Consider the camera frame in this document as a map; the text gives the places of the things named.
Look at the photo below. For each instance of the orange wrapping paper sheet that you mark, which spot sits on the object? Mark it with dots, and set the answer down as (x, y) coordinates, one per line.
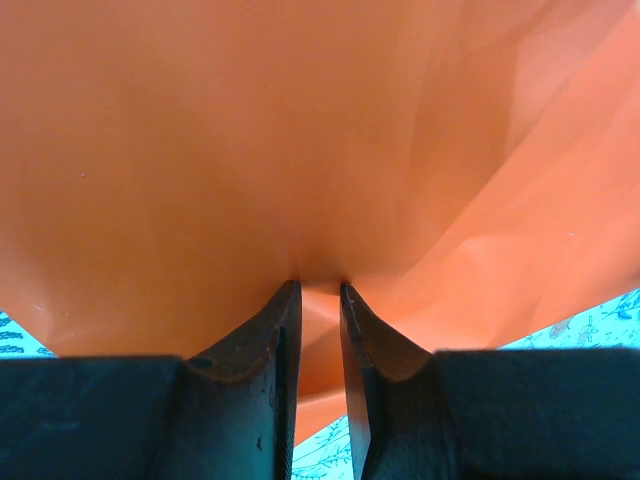
(250, 150)

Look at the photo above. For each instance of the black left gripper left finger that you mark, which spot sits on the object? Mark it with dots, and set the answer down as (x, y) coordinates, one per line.
(250, 390)

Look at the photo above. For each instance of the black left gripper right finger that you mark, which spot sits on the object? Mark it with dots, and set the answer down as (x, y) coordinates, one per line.
(390, 400)

